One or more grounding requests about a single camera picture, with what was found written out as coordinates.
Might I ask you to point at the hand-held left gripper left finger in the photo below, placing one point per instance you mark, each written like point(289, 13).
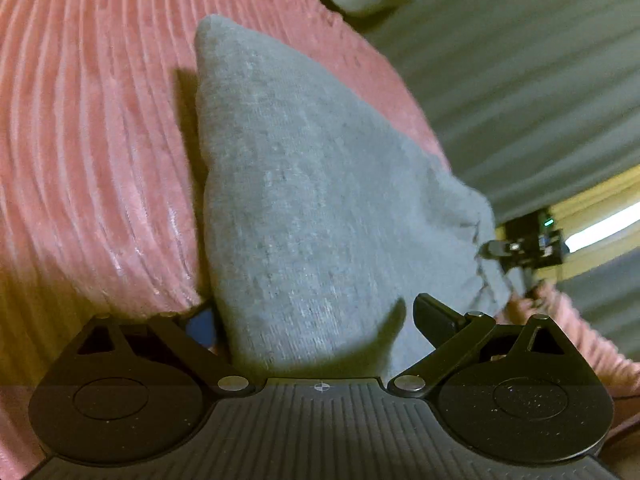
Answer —
point(202, 329)

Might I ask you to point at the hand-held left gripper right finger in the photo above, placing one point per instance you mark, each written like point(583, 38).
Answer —
point(436, 317)

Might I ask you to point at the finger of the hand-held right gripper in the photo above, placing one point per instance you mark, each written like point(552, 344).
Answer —
point(495, 248)

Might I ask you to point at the grey pants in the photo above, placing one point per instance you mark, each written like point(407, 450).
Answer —
point(310, 185)

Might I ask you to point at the pink ribbed blanket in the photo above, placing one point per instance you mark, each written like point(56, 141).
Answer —
point(90, 110)

